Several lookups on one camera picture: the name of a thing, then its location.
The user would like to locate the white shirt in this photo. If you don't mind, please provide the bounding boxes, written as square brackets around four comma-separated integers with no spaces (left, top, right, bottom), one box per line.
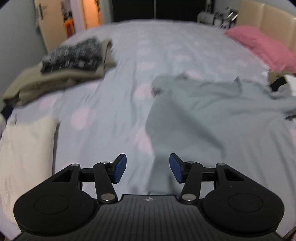
[283,74,296,98]

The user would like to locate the pink pillow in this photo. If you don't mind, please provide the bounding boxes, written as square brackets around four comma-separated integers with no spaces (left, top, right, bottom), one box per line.
[225,25,296,74]

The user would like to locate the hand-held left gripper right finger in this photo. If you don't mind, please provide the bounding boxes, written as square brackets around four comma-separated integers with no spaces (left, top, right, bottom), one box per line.
[169,152,245,204]

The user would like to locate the dark patterned folded garment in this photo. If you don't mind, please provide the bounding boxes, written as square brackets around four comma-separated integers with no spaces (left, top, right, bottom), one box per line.
[41,37,102,74]

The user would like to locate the black wardrobe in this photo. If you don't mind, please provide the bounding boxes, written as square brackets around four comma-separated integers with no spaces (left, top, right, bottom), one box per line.
[111,0,208,23]

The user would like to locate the folded khaki pants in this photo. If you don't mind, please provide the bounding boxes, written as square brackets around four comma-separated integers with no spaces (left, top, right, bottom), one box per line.
[2,39,117,107]

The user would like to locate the beige padded headboard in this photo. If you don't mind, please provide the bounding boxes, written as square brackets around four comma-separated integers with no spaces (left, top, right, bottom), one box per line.
[236,0,296,50]

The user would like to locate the cream folded garment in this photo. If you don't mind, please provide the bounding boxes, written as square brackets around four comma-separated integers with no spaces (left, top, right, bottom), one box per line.
[0,115,59,232]

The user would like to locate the grey long-sleeve shirt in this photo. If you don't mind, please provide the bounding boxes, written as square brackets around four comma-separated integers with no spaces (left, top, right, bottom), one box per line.
[145,72,296,196]

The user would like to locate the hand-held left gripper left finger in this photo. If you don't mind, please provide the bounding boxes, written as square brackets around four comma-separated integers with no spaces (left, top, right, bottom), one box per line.
[52,153,127,204]

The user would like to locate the cream door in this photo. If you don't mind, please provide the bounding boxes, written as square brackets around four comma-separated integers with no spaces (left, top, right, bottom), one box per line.
[33,0,86,53]

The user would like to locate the grey pink-dotted bed cover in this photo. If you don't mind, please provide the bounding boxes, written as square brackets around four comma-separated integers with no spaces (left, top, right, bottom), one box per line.
[0,19,296,241]

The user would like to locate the white nightstand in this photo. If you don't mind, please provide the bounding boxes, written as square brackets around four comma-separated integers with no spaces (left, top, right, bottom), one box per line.
[197,9,238,29]

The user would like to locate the olive striped garment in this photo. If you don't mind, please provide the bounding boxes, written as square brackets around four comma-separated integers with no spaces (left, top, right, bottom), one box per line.
[268,71,288,88]

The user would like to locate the black garment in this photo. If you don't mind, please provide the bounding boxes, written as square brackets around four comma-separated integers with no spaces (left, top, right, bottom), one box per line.
[270,77,289,92]

